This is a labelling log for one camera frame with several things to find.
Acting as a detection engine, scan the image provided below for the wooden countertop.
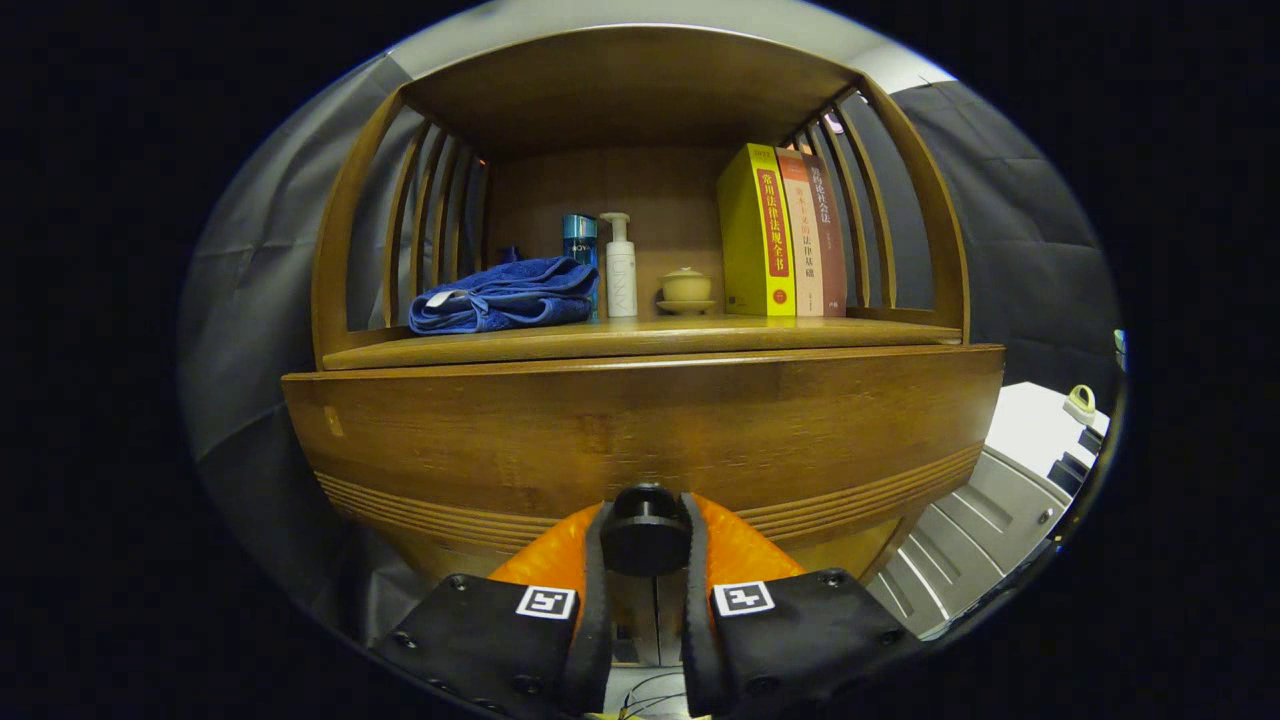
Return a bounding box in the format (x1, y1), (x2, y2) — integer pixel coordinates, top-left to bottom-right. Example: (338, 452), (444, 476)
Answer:
(322, 315), (963, 371)

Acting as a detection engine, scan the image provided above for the beige lidded teacup with saucer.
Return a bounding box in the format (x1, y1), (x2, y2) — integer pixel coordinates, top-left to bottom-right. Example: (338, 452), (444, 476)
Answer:
(656, 267), (717, 316)

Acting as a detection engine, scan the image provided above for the wide wooden cabinet door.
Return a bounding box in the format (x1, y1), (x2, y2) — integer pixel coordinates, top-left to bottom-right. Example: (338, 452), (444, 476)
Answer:
(657, 577), (686, 666)

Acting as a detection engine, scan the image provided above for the brown book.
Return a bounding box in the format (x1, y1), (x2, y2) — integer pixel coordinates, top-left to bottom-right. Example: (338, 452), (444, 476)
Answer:
(803, 153), (848, 318)

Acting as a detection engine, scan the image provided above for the wooden drawer with black knob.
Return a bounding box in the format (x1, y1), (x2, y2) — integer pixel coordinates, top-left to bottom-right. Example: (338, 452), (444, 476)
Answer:
(282, 345), (1006, 586)

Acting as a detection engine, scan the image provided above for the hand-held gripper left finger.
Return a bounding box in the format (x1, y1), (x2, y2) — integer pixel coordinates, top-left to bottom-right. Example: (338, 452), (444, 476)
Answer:
(372, 497), (613, 717)

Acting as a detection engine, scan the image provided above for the folded blue towel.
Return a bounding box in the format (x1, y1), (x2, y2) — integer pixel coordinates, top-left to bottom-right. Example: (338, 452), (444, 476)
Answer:
(408, 257), (601, 335)

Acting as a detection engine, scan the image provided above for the teal blue bottle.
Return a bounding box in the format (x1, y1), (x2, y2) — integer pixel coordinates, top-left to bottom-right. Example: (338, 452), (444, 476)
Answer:
(562, 213), (599, 321)

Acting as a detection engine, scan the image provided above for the thick yellow book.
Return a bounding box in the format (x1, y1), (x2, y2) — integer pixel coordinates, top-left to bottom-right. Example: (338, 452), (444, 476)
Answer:
(716, 143), (797, 318)

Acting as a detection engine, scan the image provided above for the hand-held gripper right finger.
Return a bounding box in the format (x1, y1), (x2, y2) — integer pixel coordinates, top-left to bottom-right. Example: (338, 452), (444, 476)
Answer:
(680, 492), (926, 717)

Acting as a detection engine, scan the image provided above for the narrow wooden cabinet door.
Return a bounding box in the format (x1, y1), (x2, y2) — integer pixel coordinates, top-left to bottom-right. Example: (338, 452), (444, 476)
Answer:
(612, 577), (658, 666)

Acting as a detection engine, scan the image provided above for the orange and white book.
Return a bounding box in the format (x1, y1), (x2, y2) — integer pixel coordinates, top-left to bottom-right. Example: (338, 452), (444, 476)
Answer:
(775, 148), (825, 318)

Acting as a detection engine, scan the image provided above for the white pump bottle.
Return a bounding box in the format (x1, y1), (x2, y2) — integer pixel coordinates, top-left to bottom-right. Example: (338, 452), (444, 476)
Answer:
(600, 212), (639, 319)

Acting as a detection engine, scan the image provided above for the wooden cabinet with slatted frame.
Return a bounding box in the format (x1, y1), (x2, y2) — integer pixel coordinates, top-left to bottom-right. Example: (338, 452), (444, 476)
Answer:
(310, 25), (971, 666)

